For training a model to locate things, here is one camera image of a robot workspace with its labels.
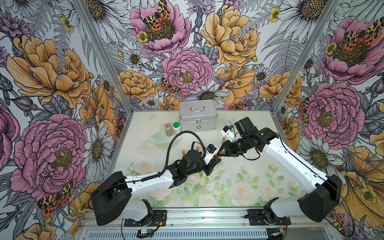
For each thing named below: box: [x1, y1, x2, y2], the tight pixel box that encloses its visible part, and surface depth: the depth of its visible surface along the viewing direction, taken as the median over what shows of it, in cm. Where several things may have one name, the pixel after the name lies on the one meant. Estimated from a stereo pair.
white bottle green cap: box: [172, 121, 181, 136], surface depth 103 cm
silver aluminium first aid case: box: [179, 99, 218, 132], surface depth 104 cm
